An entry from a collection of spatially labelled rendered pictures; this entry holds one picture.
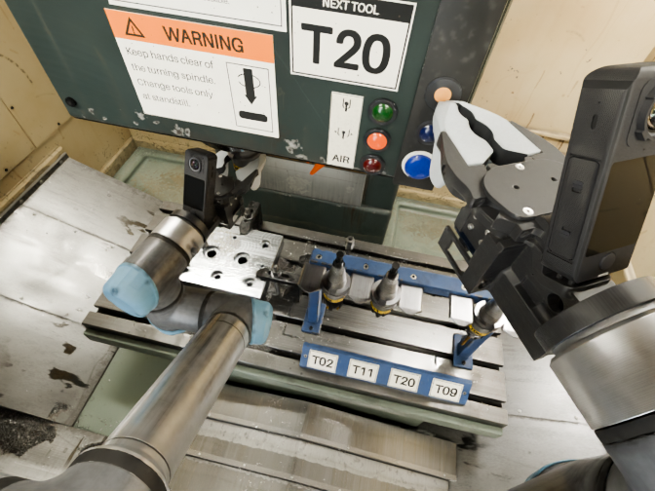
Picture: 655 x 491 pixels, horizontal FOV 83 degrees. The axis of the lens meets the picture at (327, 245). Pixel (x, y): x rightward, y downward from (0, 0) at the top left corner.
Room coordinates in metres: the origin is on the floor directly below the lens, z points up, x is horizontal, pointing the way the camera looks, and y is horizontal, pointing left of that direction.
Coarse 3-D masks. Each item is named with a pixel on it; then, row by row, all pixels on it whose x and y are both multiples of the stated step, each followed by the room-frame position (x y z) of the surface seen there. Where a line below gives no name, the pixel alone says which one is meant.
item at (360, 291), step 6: (354, 276) 0.44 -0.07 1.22; (360, 276) 0.44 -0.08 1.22; (366, 276) 0.44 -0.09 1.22; (354, 282) 0.43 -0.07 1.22; (360, 282) 0.43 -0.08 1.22; (366, 282) 0.43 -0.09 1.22; (372, 282) 0.43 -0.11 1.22; (354, 288) 0.41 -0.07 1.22; (360, 288) 0.41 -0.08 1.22; (366, 288) 0.41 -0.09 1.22; (348, 294) 0.39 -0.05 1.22; (354, 294) 0.39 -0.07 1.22; (360, 294) 0.40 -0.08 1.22; (366, 294) 0.40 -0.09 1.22; (354, 300) 0.38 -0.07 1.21; (360, 300) 0.38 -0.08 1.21; (366, 300) 0.38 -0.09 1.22
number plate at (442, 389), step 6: (432, 384) 0.31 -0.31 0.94; (438, 384) 0.31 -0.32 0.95; (444, 384) 0.31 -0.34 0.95; (450, 384) 0.31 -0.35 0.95; (456, 384) 0.31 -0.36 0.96; (432, 390) 0.29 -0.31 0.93; (438, 390) 0.29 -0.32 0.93; (444, 390) 0.29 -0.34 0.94; (450, 390) 0.30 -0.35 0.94; (456, 390) 0.30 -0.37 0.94; (432, 396) 0.28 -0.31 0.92; (438, 396) 0.28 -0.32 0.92; (444, 396) 0.28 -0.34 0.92; (450, 396) 0.28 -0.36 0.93; (456, 396) 0.28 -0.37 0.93
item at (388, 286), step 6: (384, 276) 0.41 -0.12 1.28; (384, 282) 0.40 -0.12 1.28; (390, 282) 0.39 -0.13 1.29; (396, 282) 0.39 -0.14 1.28; (378, 288) 0.40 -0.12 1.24; (384, 288) 0.39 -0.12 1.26; (390, 288) 0.39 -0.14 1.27; (396, 288) 0.39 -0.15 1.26; (378, 294) 0.39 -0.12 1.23; (384, 294) 0.39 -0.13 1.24; (390, 294) 0.38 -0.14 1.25; (396, 294) 0.40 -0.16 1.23
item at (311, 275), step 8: (304, 264) 0.46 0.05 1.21; (312, 264) 0.46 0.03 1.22; (304, 272) 0.44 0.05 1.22; (312, 272) 0.44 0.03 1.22; (320, 272) 0.44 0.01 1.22; (304, 280) 0.42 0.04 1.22; (312, 280) 0.42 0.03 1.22; (320, 280) 0.42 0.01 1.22; (304, 288) 0.40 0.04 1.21; (312, 288) 0.40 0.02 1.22; (320, 288) 0.40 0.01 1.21
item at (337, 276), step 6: (330, 270) 0.41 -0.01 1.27; (336, 270) 0.41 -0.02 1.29; (342, 270) 0.41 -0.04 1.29; (330, 276) 0.41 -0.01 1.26; (336, 276) 0.40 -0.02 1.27; (342, 276) 0.41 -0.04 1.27; (330, 282) 0.40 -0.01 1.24; (336, 282) 0.40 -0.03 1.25; (342, 282) 0.40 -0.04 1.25; (336, 288) 0.40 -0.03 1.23
